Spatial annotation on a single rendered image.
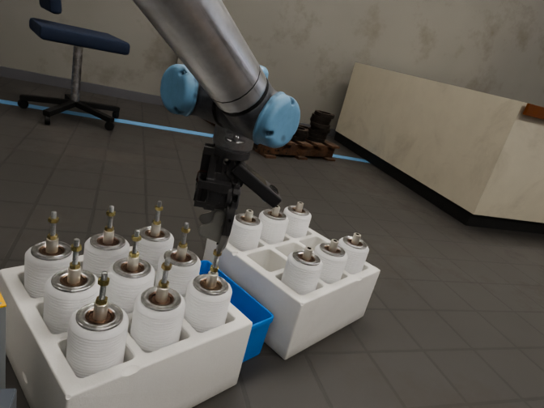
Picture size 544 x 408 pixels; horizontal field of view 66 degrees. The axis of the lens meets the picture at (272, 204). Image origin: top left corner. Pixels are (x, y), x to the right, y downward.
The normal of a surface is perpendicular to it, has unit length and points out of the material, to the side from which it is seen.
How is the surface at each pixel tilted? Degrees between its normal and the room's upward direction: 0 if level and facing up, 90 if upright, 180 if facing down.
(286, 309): 90
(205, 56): 126
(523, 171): 90
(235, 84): 112
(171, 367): 90
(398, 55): 90
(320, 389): 0
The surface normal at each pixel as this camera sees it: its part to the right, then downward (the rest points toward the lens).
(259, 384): 0.23, -0.91
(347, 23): 0.28, 0.41
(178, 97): -0.64, 0.13
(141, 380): 0.68, 0.40
